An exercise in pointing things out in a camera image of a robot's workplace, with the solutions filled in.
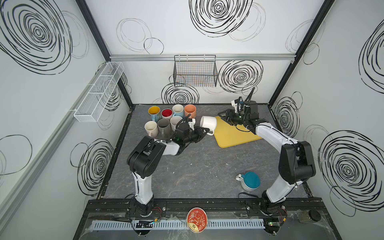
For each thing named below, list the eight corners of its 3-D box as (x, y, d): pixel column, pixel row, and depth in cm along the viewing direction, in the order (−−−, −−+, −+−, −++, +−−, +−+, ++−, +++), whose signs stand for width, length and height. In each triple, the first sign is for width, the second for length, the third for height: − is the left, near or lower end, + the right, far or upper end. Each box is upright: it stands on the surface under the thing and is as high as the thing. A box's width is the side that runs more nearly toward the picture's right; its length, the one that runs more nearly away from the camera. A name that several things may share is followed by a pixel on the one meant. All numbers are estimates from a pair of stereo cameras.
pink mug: (152, 141, 101) (149, 133, 93) (146, 132, 106) (142, 123, 98) (162, 135, 104) (159, 127, 96) (155, 127, 109) (153, 118, 101)
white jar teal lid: (238, 191, 81) (242, 187, 74) (235, 177, 86) (239, 171, 79) (256, 191, 81) (262, 187, 74) (252, 177, 86) (258, 171, 79)
